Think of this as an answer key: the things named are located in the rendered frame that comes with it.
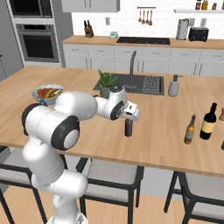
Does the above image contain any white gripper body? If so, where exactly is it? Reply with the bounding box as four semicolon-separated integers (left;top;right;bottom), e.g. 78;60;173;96
123;108;141;122

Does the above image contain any dark brown bottle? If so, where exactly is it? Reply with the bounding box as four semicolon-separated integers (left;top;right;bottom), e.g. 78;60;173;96
124;117;134;137

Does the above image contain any dark grey sink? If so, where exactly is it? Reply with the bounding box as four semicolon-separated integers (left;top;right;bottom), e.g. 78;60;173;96
93;72;165;96

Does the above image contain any green potted plant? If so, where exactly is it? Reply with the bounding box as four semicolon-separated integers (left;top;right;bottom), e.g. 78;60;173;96
97;68;119;100

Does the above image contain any grey tap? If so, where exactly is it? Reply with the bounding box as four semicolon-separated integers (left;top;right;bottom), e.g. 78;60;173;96
122;50;138;90

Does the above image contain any grey soap dispenser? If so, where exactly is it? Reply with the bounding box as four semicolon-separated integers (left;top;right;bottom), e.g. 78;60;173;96
167;73;184;98

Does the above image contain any grey base cupboard run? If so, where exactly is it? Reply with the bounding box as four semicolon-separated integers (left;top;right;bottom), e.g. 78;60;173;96
62;43;224;79

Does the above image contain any amber glass bottle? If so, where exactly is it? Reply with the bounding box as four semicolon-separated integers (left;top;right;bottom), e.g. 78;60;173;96
183;114;197;145

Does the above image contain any grey cushioned black stool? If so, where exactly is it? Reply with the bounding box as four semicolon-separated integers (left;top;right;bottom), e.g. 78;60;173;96
163;170;224;224
75;157;145;224
0;144;68;224

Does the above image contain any black hob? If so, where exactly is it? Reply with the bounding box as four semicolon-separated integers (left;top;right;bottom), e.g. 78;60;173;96
115;36;172;46

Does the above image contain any dark wine bottle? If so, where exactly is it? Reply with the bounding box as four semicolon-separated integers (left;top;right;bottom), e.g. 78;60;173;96
199;101;219;141

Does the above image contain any bowl of fruit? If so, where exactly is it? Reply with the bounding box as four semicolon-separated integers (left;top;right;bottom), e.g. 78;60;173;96
31;84;65;106

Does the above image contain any wooden knife block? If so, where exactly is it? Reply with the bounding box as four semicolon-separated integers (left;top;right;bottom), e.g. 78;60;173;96
83;19;95;39

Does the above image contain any grey metal canister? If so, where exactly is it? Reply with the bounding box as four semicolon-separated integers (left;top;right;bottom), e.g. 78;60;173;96
176;17;190;41

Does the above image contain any black toaster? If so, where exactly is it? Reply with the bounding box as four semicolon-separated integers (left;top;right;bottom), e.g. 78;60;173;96
187;26;210;43

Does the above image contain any steel microwave oven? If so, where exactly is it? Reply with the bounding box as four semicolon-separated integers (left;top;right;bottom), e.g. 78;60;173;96
6;0;54;19

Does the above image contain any rail with hanging utensils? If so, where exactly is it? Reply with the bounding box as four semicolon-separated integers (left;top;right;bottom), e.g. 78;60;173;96
136;5;158;27

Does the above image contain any grey wall cupboard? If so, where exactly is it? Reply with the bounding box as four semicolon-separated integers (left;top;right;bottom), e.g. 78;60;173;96
60;0;121;13

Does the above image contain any steel wall oven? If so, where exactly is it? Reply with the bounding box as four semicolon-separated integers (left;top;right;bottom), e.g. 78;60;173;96
14;23;61;65

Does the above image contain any white wall shelf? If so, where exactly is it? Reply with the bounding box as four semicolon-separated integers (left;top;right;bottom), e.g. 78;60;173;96
173;8;224;15

